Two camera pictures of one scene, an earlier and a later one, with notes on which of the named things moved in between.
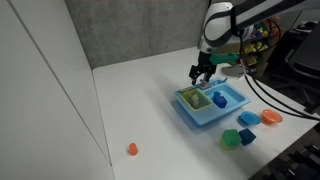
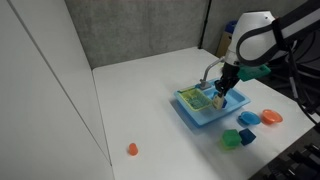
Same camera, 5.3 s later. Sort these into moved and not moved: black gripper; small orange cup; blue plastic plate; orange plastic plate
Moved: black gripper
Not moved: small orange cup; orange plastic plate; blue plastic plate
